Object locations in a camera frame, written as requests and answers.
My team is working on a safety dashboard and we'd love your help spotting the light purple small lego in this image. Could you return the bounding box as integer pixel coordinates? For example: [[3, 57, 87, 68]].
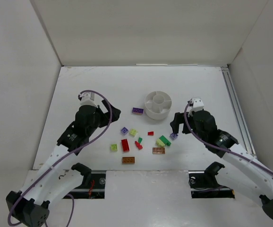
[[170, 133, 178, 140]]

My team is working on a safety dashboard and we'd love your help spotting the purple square lego brick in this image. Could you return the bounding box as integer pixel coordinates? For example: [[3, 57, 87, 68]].
[[120, 127, 128, 135]]

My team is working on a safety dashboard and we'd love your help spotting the purple lego plate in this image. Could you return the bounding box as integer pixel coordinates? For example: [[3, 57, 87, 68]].
[[132, 107, 144, 115]]

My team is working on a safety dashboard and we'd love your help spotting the green and yellow lego stack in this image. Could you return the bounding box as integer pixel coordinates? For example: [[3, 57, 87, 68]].
[[156, 135, 171, 148]]

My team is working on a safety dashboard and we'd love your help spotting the yellow-green lego brick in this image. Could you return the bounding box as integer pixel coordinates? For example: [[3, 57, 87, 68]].
[[129, 129, 138, 137]]

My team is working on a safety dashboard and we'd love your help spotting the red long lego brick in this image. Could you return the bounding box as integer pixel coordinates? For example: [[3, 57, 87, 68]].
[[121, 139, 130, 152]]

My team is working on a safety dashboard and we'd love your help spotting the lime square lego brick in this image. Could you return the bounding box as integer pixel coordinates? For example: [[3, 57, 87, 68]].
[[110, 144, 118, 152]]

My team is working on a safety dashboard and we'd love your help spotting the red small lego piece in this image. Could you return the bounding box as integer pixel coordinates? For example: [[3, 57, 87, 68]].
[[135, 141, 143, 150]]

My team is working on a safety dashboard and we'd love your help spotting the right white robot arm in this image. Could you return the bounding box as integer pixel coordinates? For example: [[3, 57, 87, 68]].
[[170, 109, 273, 220]]

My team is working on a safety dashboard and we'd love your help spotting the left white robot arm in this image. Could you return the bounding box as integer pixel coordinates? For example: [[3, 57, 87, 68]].
[[6, 100, 121, 227]]

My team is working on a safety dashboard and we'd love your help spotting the white round divided container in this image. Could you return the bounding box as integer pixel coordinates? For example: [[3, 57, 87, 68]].
[[145, 91, 172, 120]]

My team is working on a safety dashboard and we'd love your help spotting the brown lego plate right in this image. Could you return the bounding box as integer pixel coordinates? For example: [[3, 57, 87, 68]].
[[152, 148, 165, 154]]

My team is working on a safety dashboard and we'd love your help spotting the orange lego brick front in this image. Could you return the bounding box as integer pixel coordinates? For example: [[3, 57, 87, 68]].
[[122, 157, 135, 165]]

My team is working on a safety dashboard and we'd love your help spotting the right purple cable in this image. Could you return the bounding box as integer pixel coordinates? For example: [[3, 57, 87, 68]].
[[184, 101, 273, 186]]

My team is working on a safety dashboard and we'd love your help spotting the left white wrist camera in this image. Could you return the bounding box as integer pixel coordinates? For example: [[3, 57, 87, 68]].
[[78, 92, 97, 107]]

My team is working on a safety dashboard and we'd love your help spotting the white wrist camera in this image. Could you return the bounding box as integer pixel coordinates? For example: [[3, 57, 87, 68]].
[[188, 97, 204, 112], [78, 92, 97, 107]]

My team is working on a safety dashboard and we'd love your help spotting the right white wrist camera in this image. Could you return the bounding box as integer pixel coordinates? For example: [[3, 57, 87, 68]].
[[188, 97, 204, 112]]

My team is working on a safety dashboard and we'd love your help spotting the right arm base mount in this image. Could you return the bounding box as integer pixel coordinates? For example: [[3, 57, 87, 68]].
[[188, 162, 235, 199]]

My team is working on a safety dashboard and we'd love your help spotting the aluminium rail right side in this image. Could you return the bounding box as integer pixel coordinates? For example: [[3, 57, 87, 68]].
[[221, 67, 256, 156]]

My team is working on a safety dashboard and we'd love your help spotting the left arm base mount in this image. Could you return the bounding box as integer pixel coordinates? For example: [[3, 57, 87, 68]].
[[68, 163, 106, 199]]

